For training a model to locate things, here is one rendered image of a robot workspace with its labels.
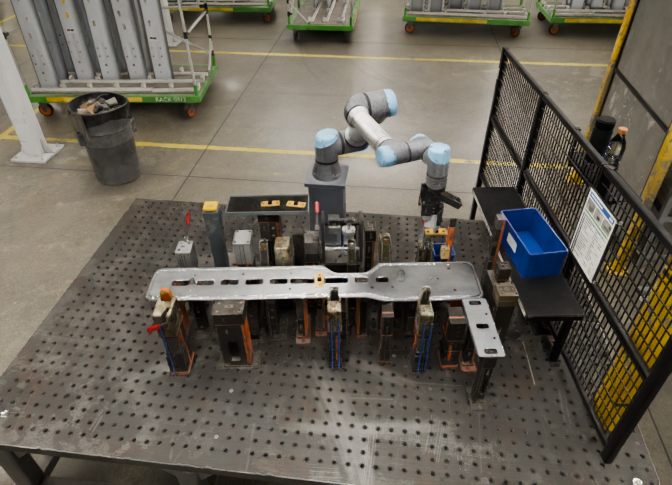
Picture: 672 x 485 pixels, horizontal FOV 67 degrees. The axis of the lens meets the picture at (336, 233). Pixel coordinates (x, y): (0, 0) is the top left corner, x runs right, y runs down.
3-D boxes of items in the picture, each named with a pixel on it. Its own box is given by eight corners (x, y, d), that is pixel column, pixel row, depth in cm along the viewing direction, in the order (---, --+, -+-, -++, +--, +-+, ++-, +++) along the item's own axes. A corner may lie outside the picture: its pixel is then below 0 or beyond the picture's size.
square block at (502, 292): (483, 355, 217) (499, 296, 195) (479, 340, 224) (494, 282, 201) (502, 355, 217) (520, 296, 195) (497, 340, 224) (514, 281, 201)
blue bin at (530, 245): (522, 278, 207) (530, 254, 199) (494, 233, 231) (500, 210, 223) (560, 275, 209) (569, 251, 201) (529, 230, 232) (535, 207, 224)
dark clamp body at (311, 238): (303, 307, 240) (299, 246, 217) (304, 288, 251) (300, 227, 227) (325, 307, 240) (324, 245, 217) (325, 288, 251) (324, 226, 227)
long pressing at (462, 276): (142, 306, 202) (141, 303, 201) (156, 268, 220) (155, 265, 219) (485, 300, 203) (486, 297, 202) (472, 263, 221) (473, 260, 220)
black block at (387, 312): (376, 368, 213) (379, 321, 195) (374, 348, 221) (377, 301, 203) (395, 368, 213) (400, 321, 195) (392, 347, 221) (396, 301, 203)
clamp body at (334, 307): (324, 371, 212) (322, 314, 190) (324, 348, 221) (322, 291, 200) (346, 371, 212) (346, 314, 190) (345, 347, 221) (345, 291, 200)
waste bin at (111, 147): (80, 189, 450) (51, 113, 405) (108, 159, 492) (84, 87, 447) (133, 193, 445) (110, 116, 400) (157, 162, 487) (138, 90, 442)
